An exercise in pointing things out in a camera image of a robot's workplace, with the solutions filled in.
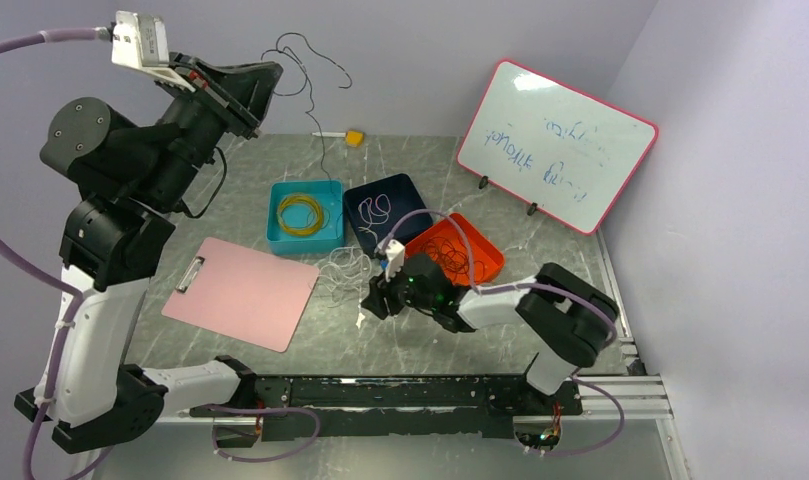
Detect yellow block eraser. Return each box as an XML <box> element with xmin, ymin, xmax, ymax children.
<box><xmin>343</xmin><ymin>130</ymin><xmax>365</xmax><ymax>148</ymax></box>

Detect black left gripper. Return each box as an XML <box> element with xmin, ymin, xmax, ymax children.
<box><xmin>140</xmin><ymin>50</ymin><xmax>287</xmax><ymax>210</ymax></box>

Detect orange plastic tray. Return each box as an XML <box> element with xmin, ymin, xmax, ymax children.
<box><xmin>405</xmin><ymin>213</ymin><xmax>505</xmax><ymax>286</ymax></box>

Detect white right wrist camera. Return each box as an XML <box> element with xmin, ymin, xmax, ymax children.
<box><xmin>376</xmin><ymin>238</ymin><xmax>406</xmax><ymax>283</ymax></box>

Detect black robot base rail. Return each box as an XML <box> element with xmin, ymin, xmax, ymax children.
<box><xmin>190</xmin><ymin>374</ymin><xmax>582</xmax><ymax>447</ymax></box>

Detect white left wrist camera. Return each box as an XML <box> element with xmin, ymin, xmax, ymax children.
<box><xmin>111</xmin><ymin>10</ymin><xmax>169</xmax><ymax>70</ymax></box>

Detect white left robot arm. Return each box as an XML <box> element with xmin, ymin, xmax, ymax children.
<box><xmin>15</xmin><ymin>53</ymin><xmax>283</xmax><ymax>454</ymax></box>

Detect navy blue plastic tray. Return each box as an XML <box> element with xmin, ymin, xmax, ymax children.
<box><xmin>343</xmin><ymin>173</ymin><xmax>426</xmax><ymax>257</ymax></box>

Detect yellow coiled cable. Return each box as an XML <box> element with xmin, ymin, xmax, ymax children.
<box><xmin>276</xmin><ymin>193</ymin><xmax>330</xmax><ymax>238</ymax></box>

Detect pink clipboard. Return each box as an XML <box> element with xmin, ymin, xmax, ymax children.
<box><xmin>162</xmin><ymin>237</ymin><xmax>320</xmax><ymax>353</ymax></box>

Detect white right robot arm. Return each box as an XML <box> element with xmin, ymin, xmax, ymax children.
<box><xmin>360</xmin><ymin>254</ymin><xmax>619</xmax><ymax>414</ymax></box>

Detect teal plastic tray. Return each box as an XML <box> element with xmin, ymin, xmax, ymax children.
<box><xmin>266</xmin><ymin>180</ymin><xmax>345</xmax><ymax>256</ymax></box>

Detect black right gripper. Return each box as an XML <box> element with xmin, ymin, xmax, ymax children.
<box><xmin>360</xmin><ymin>258</ymin><xmax>436</xmax><ymax>320</ymax></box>

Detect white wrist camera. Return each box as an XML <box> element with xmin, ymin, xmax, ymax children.
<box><xmin>111</xmin><ymin>10</ymin><xmax>169</xmax><ymax>70</ymax></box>
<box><xmin>376</xmin><ymin>238</ymin><xmax>406</xmax><ymax>283</ymax></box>

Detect pink framed whiteboard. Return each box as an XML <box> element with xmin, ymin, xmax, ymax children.
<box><xmin>456</xmin><ymin>59</ymin><xmax>659</xmax><ymax>235</ymax></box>

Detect short white cable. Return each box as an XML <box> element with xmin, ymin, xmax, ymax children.
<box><xmin>357</xmin><ymin>193</ymin><xmax>393</xmax><ymax>245</ymax></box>

